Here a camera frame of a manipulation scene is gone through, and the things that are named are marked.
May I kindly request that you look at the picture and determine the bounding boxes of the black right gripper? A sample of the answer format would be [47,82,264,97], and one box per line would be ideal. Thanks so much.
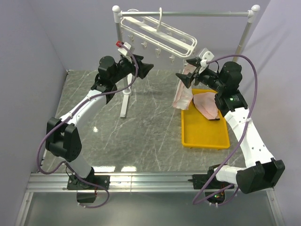
[175,58,225,93]

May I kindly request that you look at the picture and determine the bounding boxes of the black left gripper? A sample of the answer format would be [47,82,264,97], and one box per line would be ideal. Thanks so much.
[111,54,154,84]

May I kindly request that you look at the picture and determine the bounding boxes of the white pink underwear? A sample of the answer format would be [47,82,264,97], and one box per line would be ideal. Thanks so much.
[172,65,200,111]

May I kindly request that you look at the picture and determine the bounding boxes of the white plastic clip hanger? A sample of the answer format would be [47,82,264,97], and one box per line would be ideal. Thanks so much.
[119,8,198,59]

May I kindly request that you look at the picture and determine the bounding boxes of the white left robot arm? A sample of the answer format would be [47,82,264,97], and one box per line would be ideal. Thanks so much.
[45,55,154,209]

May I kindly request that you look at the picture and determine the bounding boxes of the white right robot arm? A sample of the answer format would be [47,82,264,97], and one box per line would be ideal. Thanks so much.
[176,57,285,194]

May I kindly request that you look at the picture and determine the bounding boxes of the pink underwear in tray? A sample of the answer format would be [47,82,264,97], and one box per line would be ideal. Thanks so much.
[193,92,220,121]

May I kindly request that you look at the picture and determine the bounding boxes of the yellow plastic tray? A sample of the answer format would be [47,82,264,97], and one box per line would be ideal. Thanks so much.
[181,89,230,150]

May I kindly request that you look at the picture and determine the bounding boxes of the white metal clothes rack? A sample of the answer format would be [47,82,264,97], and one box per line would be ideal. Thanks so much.
[111,4,261,118]

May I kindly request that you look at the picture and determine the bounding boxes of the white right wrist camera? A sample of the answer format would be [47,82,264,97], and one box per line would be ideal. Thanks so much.
[196,48,214,74]

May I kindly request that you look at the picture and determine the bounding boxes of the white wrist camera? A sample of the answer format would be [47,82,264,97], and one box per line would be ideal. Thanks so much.
[196,48,214,74]
[116,41,135,61]

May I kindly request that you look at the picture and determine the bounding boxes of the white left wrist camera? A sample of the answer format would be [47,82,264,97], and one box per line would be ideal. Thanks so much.
[116,41,135,61]

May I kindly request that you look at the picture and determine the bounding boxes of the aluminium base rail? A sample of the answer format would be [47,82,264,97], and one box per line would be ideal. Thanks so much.
[16,171,285,226]

